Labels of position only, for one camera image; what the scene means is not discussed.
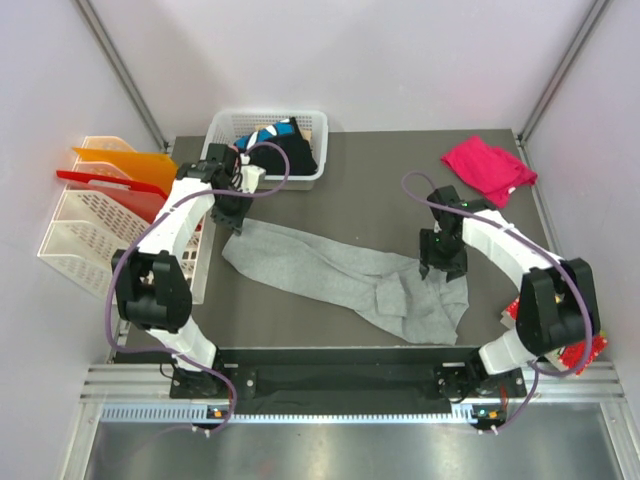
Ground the red plastic folder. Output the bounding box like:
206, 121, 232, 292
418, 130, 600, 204
56, 170, 168, 223

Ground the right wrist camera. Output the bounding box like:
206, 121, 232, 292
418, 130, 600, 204
427, 185, 466, 227

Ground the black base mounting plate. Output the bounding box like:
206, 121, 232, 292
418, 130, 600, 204
169, 362, 528, 415

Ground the black t shirt with print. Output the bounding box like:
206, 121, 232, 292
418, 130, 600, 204
234, 117, 317, 177

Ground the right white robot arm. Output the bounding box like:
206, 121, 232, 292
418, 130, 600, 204
419, 186, 601, 396

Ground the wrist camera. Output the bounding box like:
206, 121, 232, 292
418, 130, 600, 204
205, 143, 266, 194
427, 185, 466, 227

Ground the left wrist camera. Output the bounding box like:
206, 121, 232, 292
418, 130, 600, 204
205, 143, 266, 194

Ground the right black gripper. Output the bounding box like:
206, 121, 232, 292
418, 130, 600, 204
420, 228, 466, 283

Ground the grey slotted cable duct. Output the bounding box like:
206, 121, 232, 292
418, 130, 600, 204
100, 403, 498, 426

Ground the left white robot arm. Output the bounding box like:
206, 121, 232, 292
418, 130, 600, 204
105, 155, 264, 397

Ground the red patterned book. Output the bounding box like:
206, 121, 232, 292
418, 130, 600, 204
501, 298, 608, 376

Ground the white plastic laundry basket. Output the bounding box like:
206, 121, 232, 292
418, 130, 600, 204
200, 109, 329, 190

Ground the grey t shirt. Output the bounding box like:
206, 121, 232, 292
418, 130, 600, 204
222, 219, 469, 345

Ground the white plastic file organizer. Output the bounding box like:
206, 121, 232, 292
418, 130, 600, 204
36, 135, 216, 306

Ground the orange plastic folder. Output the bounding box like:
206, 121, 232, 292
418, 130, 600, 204
72, 147, 178, 190

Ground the pink folded t shirt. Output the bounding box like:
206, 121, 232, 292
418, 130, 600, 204
441, 136, 538, 208

